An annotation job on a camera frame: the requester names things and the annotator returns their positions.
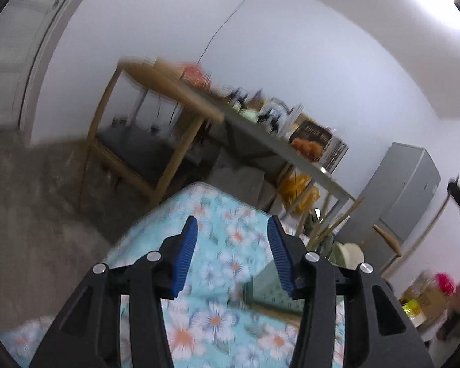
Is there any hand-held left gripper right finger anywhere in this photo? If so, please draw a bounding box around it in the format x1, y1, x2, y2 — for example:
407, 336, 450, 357
267, 215, 435, 368

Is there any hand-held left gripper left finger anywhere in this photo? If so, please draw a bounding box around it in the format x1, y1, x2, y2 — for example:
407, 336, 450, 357
29, 215, 199, 368

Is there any green utensil holder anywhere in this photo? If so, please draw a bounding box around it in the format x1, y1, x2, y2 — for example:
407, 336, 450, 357
243, 238, 366, 317

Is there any bunch of wooden chopsticks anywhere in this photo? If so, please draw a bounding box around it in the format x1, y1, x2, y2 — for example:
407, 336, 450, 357
297, 195, 367, 251

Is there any cream soup spoon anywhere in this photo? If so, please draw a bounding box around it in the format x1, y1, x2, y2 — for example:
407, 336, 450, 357
335, 242, 366, 271

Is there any cardboard box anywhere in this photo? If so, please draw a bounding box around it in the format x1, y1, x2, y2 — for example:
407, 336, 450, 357
406, 276, 450, 327

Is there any pink plastic bag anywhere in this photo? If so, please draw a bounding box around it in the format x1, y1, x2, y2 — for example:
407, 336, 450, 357
435, 272, 455, 297

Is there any yellow green bag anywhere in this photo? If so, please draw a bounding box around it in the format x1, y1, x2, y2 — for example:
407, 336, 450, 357
401, 299, 424, 320

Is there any floral blue blanket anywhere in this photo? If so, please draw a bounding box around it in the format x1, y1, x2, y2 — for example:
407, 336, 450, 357
0, 182, 350, 368

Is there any yellow plastic bag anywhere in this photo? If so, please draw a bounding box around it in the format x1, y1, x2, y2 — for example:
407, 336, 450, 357
278, 174, 321, 214

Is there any silver refrigerator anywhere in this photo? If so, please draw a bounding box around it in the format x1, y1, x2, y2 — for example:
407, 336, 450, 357
335, 142, 442, 274

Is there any wooden chair black seat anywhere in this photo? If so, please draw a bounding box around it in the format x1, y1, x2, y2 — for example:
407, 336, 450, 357
372, 195, 452, 277
79, 59, 225, 208

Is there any metal canister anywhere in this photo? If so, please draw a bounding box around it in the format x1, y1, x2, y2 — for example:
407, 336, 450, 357
322, 138, 350, 175

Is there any brown snack box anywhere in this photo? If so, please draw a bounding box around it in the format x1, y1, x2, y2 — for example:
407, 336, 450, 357
289, 120, 335, 162

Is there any grey desk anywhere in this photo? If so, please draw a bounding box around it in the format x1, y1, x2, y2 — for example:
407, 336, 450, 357
153, 61, 358, 239

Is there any white door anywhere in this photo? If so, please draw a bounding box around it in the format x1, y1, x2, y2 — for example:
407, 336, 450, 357
0, 0, 82, 132

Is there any wall cable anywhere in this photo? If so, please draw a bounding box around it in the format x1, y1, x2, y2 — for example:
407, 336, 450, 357
197, 0, 267, 66

